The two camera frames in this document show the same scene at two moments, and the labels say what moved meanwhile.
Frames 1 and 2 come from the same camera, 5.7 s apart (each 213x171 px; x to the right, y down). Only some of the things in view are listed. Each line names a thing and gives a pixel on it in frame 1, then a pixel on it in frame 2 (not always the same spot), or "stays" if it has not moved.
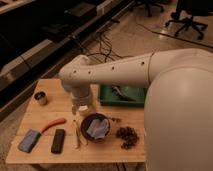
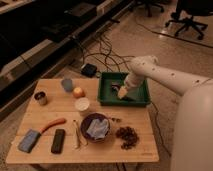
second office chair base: (148, 4) stays
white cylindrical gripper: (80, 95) -> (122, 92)
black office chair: (185, 12) stays
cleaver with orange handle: (31, 136) stays
